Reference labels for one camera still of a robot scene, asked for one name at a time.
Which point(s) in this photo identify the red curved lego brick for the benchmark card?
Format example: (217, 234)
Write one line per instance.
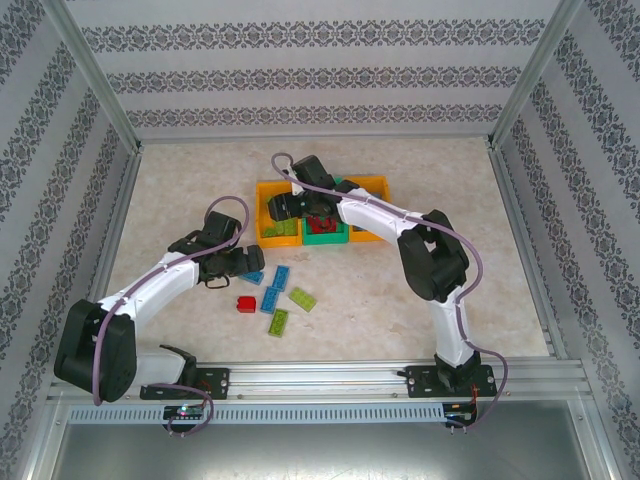
(331, 227)

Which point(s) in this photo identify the lime green lego brick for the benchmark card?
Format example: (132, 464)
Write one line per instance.
(285, 229)
(302, 299)
(279, 322)

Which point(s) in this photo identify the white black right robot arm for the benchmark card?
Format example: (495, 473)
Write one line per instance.
(375, 217)

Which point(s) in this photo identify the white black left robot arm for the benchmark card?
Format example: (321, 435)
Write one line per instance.
(150, 287)

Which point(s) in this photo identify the green plastic bin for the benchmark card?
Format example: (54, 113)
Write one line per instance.
(325, 239)

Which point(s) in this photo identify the orange plastic bin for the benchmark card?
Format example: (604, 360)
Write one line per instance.
(277, 242)
(367, 236)

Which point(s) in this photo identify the small circuit board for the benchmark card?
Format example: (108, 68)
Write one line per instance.
(185, 412)
(460, 415)

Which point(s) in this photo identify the grey metal panel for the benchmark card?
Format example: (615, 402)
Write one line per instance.
(320, 455)

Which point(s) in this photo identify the aluminium rear frame rail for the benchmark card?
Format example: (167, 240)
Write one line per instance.
(315, 138)

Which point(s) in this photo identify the aluminium side frame rail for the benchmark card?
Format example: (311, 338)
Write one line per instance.
(520, 225)
(116, 225)

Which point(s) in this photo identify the wide aluminium base rail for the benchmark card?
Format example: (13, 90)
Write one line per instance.
(315, 380)

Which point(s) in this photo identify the aluminium frame post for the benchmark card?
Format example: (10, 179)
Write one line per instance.
(95, 75)
(532, 75)

